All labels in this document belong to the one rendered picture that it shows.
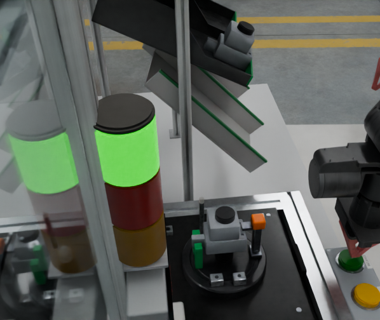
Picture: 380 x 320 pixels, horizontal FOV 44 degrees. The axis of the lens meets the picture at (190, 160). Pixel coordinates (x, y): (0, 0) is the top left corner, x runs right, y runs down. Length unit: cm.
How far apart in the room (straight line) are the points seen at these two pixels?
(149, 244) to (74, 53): 19
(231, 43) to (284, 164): 43
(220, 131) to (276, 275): 28
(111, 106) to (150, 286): 18
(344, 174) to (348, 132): 65
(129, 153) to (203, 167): 81
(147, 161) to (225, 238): 38
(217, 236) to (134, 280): 28
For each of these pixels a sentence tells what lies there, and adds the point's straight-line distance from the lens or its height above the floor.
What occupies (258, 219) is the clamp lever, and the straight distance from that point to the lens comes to 73.
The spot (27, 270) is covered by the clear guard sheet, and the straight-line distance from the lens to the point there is 20.
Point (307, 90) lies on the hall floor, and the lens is 316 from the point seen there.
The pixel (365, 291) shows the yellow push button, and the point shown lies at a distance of 81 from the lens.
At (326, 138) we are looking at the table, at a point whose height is 86.
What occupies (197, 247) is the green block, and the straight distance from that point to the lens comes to 73.
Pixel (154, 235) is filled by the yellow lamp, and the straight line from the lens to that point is 41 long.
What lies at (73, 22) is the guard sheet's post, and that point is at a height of 149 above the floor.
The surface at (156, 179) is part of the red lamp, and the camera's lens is 37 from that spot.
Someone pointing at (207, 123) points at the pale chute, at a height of 111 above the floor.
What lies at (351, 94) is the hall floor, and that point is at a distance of 317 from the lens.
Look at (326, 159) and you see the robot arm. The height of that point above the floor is 120.
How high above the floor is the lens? 161
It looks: 40 degrees down
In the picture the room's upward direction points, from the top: 2 degrees counter-clockwise
